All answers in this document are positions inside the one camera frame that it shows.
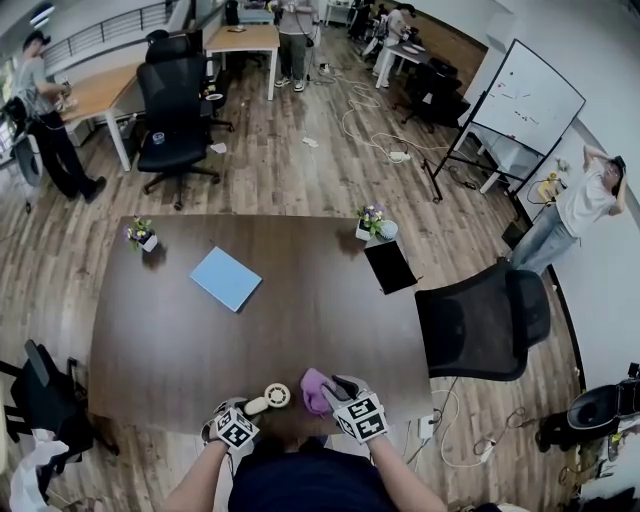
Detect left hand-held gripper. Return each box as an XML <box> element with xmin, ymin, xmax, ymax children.
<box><xmin>200</xmin><ymin>397</ymin><xmax>262</xmax><ymax>457</ymax></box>

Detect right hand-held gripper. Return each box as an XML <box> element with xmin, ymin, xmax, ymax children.
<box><xmin>319</xmin><ymin>374</ymin><xmax>391</xmax><ymax>445</ymax></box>

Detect purple cloth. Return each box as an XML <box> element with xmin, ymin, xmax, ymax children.
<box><xmin>299</xmin><ymin>367</ymin><xmax>337</xmax><ymax>416</ymax></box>

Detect cream handheld fan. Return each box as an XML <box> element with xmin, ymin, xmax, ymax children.
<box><xmin>243</xmin><ymin>382</ymin><xmax>291</xmax><ymax>416</ymax></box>

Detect person's right forearm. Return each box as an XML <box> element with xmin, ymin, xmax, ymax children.
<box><xmin>369</xmin><ymin>437</ymin><xmax>446</xmax><ymax>512</ymax></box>

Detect person's left forearm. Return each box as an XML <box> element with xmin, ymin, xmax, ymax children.
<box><xmin>162</xmin><ymin>439</ymin><xmax>236</xmax><ymax>512</ymax></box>

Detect wooden table with white legs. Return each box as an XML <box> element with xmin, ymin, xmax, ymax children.
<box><xmin>59</xmin><ymin>63</ymin><xmax>144</xmax><ymax>173</ymax></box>
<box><xmin>204</xmin><ymin>24</ymin><xmax>281</xmax><ymax>102</ymax></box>

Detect person's dark navy clothing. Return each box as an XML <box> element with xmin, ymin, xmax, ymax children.
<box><xmin>227</xmin><ymin>434</ymin><xmax>401</xmax><ymax>512</ymax></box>

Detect light blue notebook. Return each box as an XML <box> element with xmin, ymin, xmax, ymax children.
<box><xmin>188</xmin><ymin>245</ymin><xmax>264</xmax><ymax>314</ymax></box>

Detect black tablet sleeve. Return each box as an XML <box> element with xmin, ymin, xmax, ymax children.
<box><xmin>363</xmin><ymin>241</ymin><xmax>419</xmax><ymax>296</ymax></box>

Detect black mesh office chair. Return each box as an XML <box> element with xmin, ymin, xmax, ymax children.
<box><xmin>413</xmin><ymin>257</ymin><xmax>552</xmax><ymax>384</ymax></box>

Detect potted purple flowers white pot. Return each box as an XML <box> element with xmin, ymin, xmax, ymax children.
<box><xmin>123</xmin><ymin>214</ymin><xmax>159</xmax><ymax>254</ymax></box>
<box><xmin>354</xmin><ymin>202</ymin><xmax>387</xmax><ymax>241</ymax></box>

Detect black armrest office chair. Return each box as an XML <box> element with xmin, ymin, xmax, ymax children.
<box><xmin>0</xmin><ymin>339</ymin><xmax>121</xmax><ymax>494</ymax></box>

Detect white plastic bag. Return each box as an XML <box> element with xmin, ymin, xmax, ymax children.
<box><xmin>9</xmin><ymin>427</ymin><xmax>71</xmax><ymax>512</ymax></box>

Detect black round seat chair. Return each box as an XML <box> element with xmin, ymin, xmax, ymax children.
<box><xmin>535</xmin><ymin>364</ymin><xmax>640</xmax><ymax>454</ymax></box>

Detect yellow device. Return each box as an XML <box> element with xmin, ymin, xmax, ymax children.
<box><xmin>527</xmin><ymin>172</ymin><xmax>569</xmax><ymax>206</ymax></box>

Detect black high-back office chair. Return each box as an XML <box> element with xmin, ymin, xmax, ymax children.
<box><xmin>135</xmin><ymin>28</ymin><xmax>235</xmax><ymax>211</ymax></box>

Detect grey chair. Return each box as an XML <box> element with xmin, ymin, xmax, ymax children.
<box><xmin>14</xmin><ymin>142</ymin><xmax>42</xmax><ymax>189</ymax></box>

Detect dark table white legs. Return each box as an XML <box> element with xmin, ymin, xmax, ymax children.
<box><xmin>382</xmin><ymin>42</ymin><xmax>436</xmax><ymax>89</ymax></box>

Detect whiteboard on black stand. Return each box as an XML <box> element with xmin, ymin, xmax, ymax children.
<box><xmin>422</xmin><ymin>38</ymin><xmax>587</xmax><ymax>204</ymax></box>

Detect black metal railing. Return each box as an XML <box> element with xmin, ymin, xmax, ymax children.
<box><xmin>42</xmin><ymin>0</ymin><xmax>181</xmax><ymax>69</ymax></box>

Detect white cable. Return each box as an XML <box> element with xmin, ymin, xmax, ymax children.
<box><xmin>404</xmin><ymin>387</ymin><xmax>496</xmax><ymax>469</ymax></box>
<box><xmin>341</xmin><ymin>74</ymin><xmax>451</xmax><ymax>161</ymax></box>

